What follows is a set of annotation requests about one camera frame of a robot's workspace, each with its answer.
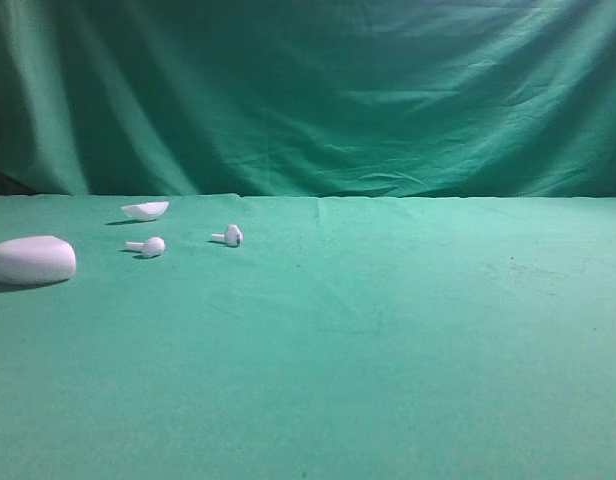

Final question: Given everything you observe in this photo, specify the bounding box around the white earbud case base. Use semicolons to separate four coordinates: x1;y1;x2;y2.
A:
0;235;77;285

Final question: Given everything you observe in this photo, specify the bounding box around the white earbud with dark tip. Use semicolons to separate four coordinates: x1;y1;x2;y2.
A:
210;224;244;248

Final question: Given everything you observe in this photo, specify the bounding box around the green table cloth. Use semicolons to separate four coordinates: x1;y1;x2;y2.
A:
0;195;616;479

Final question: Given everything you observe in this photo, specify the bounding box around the white earbud case lid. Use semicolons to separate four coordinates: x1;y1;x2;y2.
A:
121;201;170;222

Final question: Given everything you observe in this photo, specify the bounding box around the green backdrop cloth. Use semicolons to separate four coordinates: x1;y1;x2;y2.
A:
0;1;616;197

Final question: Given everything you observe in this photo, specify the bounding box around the white earbud near lid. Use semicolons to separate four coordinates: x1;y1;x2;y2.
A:
125;236;166;258

